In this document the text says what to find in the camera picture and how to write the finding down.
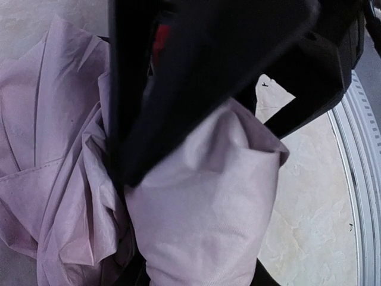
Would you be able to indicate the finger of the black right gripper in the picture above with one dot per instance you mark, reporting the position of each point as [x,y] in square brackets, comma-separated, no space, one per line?
[138,33]

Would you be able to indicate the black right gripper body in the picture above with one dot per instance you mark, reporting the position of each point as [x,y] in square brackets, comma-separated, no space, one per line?
[216,49]

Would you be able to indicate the pink and black folding umbrella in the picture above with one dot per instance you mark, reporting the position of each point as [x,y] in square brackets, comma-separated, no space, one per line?
[197,218]

